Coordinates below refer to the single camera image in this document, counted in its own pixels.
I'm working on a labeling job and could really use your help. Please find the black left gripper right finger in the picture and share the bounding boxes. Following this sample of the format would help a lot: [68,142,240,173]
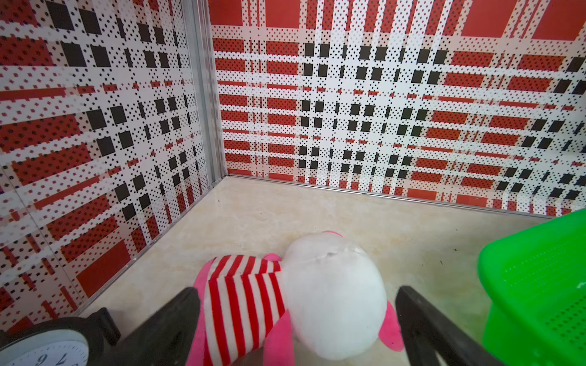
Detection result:
[395,286,502,365]

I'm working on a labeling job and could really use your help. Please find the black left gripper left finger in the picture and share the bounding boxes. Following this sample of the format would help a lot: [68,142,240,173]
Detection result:
[102,288,200,366]

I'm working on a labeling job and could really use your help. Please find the green plastic basket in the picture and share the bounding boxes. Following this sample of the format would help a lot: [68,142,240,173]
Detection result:
[478,210,585,365]

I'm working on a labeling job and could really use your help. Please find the pink striped plush toy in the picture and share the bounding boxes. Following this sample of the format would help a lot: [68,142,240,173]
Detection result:
[187,231,404,365]

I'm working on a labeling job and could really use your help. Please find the black alarm clock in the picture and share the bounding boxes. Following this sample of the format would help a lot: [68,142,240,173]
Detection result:
[1,308,121,366]

